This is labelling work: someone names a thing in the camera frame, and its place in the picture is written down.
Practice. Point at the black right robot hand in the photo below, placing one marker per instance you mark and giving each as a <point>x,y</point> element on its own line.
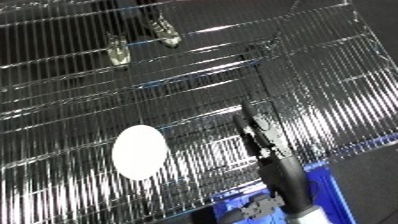
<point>284,176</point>

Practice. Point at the pale right robot arm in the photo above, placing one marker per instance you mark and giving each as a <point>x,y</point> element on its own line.
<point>305,217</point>

